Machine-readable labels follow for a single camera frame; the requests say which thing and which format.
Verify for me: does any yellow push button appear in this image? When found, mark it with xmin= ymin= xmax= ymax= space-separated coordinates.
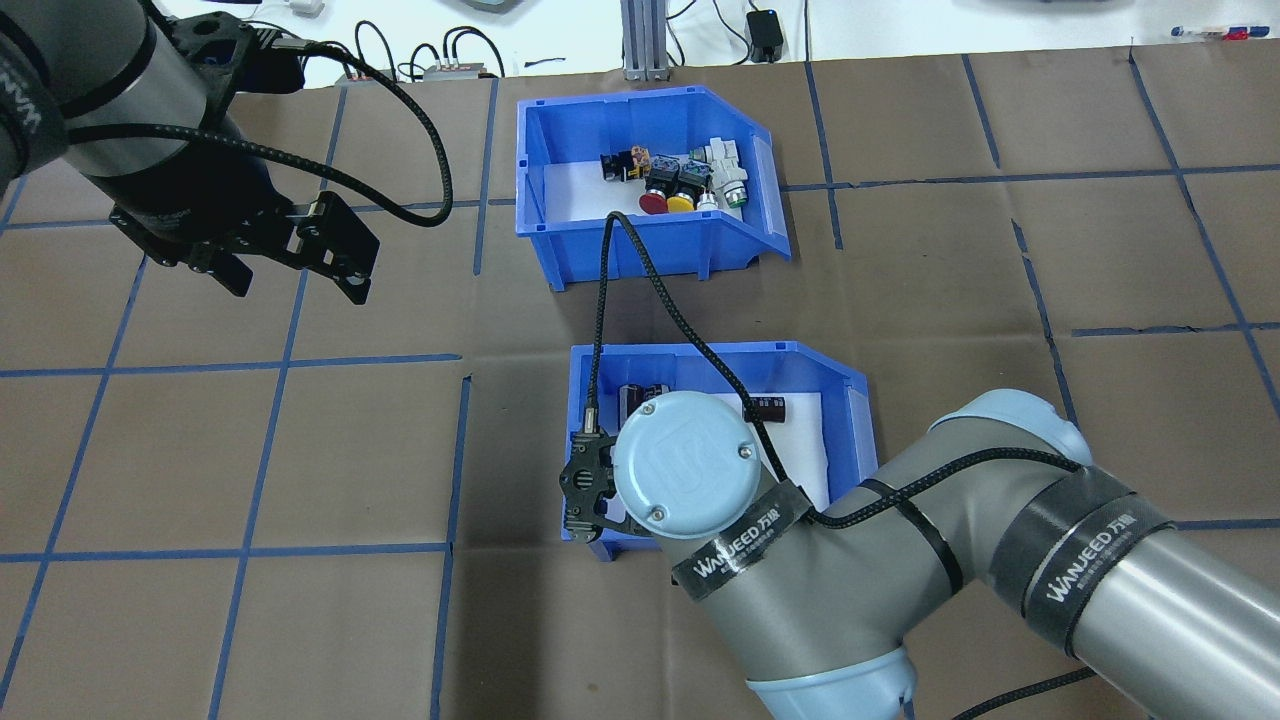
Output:
xmin=666 ymin=160 xmax=712 ymax=215

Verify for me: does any blue plastic bin with buttons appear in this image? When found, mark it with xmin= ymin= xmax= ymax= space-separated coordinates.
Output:
xmin=515 ymin=85 xmax=793 ymax=293

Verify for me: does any blue plastic bin with capacitors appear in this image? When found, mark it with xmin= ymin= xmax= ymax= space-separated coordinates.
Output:
xmin=560 ymin=340 xmax=881 ymax=563

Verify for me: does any thin black cable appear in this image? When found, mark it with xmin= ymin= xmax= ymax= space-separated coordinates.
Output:
xmin=353 ymin=20 xmax=403 ymax=79
xmin=443 ymin=26 xmax=508 ymax=79

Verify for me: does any aluminium profile post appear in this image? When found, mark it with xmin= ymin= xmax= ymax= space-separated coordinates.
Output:
xmin=620 ymin=0 xmax=683 ymax=83

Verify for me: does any black and yellow selector switch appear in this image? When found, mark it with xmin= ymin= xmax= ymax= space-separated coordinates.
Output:
xmin=601 ymin=147 xmax=652 ymax=185

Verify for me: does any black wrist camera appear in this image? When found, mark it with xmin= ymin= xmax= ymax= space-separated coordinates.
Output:
xmin=172 ymin=12 xmax=306 ymax=98

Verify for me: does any red mushroom push button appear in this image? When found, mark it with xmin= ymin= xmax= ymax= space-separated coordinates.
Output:
xmin=638 ymin=160 xmax=682 ymax=217

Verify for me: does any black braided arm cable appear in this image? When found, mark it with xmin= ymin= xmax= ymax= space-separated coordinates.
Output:
xmin=60 ymin=38 xmax=456 ymax=229
xmin=586 ymin=210 xmax=1098 ymax=720

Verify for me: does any black power adapter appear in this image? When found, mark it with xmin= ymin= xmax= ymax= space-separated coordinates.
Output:
xmin=747 ymin=8 xmax=788 ymax=64

